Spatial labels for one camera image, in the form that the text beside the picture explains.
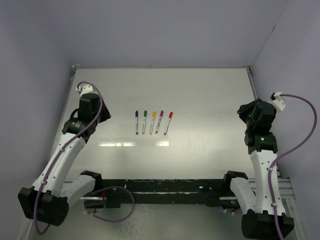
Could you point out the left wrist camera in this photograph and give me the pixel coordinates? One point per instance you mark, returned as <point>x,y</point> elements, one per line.
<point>85,89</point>

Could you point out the aluminium rail frame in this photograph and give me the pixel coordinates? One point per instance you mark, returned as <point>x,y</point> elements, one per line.
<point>285,189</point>

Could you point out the red pen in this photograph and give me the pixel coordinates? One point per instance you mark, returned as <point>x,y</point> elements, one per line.
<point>167,125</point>

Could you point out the blue pen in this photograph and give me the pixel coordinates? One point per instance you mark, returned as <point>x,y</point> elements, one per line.
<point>136,125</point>

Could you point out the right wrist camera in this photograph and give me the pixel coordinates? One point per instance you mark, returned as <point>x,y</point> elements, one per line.
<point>277,101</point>

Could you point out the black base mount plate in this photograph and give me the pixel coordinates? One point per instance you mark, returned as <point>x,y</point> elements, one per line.
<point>208,192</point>

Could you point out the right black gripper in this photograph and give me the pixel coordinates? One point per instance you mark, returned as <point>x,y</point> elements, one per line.
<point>244,108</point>

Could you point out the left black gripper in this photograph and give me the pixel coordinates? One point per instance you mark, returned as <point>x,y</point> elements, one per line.
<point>105,114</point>

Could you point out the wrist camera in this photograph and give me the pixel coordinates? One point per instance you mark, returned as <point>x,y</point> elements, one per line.
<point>277,101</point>
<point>85,89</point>

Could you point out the purple pen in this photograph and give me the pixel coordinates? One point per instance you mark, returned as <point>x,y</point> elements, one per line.
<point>158,124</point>

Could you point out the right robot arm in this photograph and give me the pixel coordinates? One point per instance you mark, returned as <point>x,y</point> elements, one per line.
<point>263,213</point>

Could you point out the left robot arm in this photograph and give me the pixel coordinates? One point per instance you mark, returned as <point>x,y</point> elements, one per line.
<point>48,200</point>

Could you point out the yellow pen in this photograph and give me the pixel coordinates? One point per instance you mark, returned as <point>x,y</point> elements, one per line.
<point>152,125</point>

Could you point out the green pen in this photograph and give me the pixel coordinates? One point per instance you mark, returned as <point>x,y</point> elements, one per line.
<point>144,125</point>

